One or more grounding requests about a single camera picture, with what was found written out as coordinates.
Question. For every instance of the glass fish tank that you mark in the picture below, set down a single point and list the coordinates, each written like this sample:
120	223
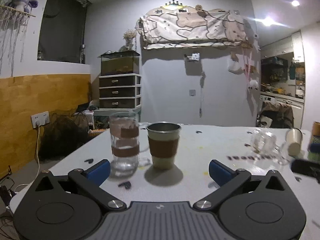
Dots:
121	62

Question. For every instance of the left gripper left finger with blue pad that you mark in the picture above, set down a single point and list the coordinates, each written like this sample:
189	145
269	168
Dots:
87	183

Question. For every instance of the black object on table right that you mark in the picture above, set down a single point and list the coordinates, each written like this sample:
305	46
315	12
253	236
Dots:
306	168

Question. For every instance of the white wall power socket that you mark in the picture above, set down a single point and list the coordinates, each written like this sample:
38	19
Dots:
40	119

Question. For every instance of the tall glass with brown bands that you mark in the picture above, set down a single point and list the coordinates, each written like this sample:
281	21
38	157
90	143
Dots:
124	131

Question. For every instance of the dried flower vase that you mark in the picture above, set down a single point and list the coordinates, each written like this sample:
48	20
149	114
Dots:
129	37

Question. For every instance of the cream cup lying on side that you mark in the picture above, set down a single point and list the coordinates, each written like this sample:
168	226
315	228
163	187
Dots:
294	138

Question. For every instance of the dark drawer cabinet white frame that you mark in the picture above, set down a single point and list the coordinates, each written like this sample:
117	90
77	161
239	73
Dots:
121	91

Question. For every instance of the clear glass mug lying down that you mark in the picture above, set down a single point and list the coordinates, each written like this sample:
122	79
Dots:
264	142

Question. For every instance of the patterned cloth on wall shelf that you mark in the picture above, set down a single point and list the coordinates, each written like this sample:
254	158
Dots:
190	27

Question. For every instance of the cream cup with brown sleeve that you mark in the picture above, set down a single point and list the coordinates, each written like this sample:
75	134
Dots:
163	138

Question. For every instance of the purple plush toy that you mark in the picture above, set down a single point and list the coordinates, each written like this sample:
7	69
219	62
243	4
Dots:
23	5

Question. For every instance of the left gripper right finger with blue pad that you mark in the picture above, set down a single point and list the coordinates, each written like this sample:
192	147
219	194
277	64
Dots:
230	183

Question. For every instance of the white macrame wall hanging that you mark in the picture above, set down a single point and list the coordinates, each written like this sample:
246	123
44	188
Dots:
14	25

